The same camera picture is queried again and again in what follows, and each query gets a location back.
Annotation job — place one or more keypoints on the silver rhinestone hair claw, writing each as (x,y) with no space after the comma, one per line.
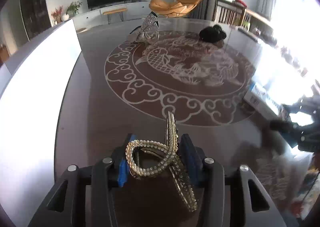
(147,32)

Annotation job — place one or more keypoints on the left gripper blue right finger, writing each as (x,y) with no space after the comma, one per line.
(236,200)

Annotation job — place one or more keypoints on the white storage box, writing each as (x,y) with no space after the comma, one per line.
(33,84)

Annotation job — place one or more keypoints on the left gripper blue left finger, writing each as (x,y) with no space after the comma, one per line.
(84,195)

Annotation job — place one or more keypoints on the orange lounge chair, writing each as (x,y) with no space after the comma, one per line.
(179,8)

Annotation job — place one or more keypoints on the white tv cabinet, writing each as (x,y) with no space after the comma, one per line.
(112,14)

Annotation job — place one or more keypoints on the gold pearl hair claw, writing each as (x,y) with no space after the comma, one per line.
(168,159)

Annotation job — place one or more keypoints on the wooden side shelf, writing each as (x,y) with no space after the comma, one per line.
(236,14)

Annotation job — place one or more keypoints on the black knit sock far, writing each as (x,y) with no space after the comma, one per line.
(212,34)

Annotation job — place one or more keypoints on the small wooden bench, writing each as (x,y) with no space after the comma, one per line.
(119,11)

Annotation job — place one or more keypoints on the blue white carton box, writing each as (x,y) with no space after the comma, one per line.
(258,98)

